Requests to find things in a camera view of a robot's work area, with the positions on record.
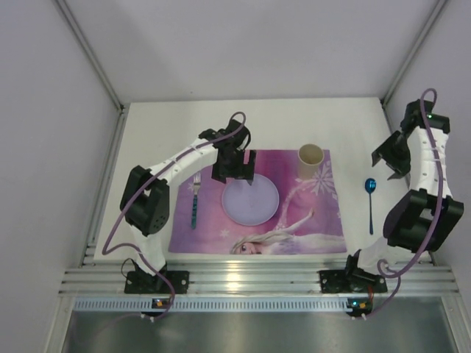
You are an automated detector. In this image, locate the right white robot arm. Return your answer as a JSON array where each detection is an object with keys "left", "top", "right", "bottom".
[{"left": 344, "top": 99, "right": 464, "bottom": 292}]

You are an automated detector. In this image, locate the purple printed cloth placemat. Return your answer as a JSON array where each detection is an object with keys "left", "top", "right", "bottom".
[{"left": 168, "top": 150, "right": 347, "bottom": 255}]

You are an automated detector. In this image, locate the left aluminium frame post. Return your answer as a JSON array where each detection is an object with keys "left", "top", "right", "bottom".
[{"left": 54, "top": 0, "right": 128, "bottom": 111}]

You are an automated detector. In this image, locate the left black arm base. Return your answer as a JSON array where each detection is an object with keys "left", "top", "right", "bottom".
[{"left": 124, "top": 268, "right": 190, "bottom": 294}]

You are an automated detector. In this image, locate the blue spoon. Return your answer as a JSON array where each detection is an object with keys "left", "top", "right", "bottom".
[{"left": 364, "top": 178, "right": 377, "bottom": 235}]

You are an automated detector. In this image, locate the aluminium frame post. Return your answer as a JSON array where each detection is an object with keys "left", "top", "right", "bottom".
[
  {"left": 380, "top": 0, "right": 452, "bottom": 107},
  {"left": 54, "top": 0, "right": 128, "bottom": 111}
]

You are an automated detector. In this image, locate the fork with teal handle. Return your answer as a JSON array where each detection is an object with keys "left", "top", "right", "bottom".
[{"left": 191, "top": 172, "right": 202, "bottom": 229}]

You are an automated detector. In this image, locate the beige paper cup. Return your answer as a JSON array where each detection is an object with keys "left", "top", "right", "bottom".
[{"left": 297, "top": 143, "right": 325, "bottom": 180}]

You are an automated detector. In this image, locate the lilac plastic plate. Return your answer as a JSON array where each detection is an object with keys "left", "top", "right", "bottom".
[{"left": 222, "top": 174, "right": 280, "bottom": 227}]

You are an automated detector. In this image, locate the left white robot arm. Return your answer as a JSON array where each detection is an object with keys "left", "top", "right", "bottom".
[{"left": 118, "top": 117, "right": 256, "bottom": 281}]

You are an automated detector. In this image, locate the slotted grey cable duct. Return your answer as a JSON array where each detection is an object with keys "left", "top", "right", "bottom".
[{"left": 74, "top": 296, "right": 369, "bottom": 313}]

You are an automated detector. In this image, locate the aluminium mounting rail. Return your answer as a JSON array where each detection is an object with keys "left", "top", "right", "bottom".
[{"left": 59, "top": 260, "right": 459, "bottom": 296}]

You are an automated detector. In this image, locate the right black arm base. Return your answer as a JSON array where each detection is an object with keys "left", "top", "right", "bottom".
[{"left": 319, "top": 269, "right": 388, "bottom": 294}]

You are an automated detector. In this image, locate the right aluminium frame post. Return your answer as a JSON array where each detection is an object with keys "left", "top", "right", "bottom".
[{"left": 380, "top": 0, "right": 452, "bottom": 107}]

